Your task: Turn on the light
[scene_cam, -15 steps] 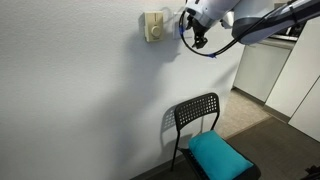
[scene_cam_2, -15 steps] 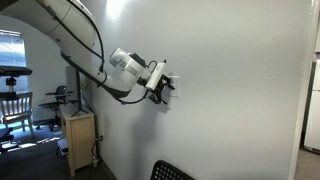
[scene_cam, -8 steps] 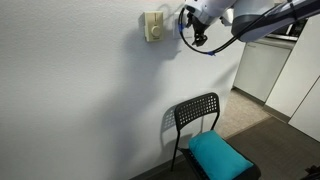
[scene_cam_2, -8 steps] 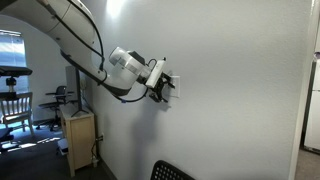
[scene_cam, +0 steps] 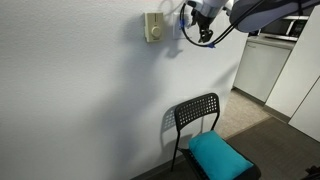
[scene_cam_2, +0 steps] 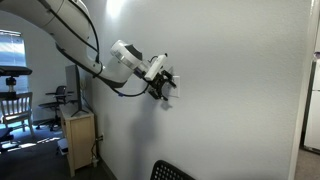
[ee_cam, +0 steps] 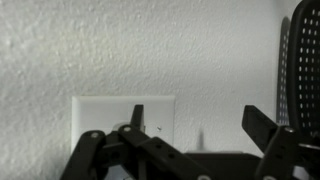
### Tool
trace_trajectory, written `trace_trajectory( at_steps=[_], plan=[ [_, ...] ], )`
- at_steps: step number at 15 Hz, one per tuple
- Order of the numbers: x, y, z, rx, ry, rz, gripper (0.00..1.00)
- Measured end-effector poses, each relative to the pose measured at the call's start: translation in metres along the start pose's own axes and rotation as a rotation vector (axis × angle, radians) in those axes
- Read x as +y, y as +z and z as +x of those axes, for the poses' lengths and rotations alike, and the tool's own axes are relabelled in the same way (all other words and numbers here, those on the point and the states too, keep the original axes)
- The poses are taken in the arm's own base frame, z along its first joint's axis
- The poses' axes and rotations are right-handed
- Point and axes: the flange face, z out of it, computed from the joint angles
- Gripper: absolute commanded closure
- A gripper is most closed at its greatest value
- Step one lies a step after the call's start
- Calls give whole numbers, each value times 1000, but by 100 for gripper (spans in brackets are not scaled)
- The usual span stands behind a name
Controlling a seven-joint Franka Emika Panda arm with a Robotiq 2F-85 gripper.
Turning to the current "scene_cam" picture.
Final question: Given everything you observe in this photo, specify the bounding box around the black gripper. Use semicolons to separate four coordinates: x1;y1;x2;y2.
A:
191;9;216;44

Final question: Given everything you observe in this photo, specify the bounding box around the white low kitchen cabinet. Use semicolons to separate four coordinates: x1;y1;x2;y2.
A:
232;35;296;104

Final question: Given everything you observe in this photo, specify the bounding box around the black perforated metal chair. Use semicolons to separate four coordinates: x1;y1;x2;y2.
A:
170;92;263;180

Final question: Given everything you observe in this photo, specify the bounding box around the silver microwave oven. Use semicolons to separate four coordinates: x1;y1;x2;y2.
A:
257;14;311;43

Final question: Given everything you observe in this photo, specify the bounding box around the white tall cabinet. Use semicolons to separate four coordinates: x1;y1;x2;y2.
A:
264;4;320;144

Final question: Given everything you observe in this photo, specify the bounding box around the teal cushion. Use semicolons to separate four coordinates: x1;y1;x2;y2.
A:
188;129;255;180

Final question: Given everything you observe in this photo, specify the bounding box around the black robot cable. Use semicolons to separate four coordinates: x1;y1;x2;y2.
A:
178;0;271;50

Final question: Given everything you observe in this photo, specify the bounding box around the beige dial wall control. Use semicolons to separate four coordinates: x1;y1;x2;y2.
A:
143;11;165;44

